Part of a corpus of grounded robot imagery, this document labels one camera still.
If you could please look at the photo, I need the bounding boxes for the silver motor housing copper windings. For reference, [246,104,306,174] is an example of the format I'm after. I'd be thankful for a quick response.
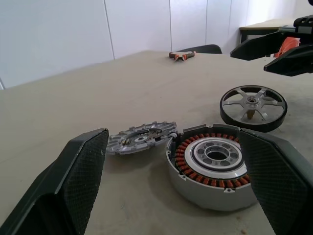
[165,123,260,212]

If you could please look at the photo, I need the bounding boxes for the orange chair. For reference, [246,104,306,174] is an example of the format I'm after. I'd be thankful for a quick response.
[273,36,301,58]

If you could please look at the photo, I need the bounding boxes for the wooden desk black frame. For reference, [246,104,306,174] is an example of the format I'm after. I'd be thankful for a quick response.
[239,18,298,47]

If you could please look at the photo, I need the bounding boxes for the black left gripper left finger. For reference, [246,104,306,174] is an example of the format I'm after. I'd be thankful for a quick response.
[0,127,110,235]

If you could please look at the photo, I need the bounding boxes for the black spoked rotor wheel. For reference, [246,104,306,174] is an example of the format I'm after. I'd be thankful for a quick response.
[219,85,289,133]

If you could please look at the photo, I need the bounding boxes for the black chair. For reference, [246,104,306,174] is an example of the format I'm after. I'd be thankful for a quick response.
[176,44,223,54]

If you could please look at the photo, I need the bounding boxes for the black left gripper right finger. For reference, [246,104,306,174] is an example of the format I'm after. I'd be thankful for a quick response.
[236,128,313,235]

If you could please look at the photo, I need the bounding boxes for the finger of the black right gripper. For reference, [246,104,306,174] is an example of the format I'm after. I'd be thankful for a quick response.
[263,44,313,77]
[229,31,298,62]

